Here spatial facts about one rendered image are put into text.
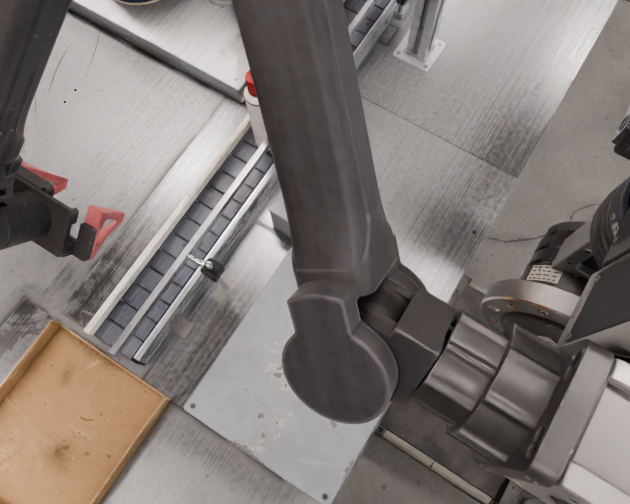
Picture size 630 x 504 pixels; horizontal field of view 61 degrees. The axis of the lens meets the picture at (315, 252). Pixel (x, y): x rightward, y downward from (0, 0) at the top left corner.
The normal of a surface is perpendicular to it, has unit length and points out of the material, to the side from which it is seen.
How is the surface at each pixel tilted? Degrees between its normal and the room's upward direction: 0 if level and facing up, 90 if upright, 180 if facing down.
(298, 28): 49
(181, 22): 0
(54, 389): 0
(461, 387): 31
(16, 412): 0
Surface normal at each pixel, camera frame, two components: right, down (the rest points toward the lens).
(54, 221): -0.36, 0.26
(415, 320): 0.33, -0.75
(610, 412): -0.02, -0.31
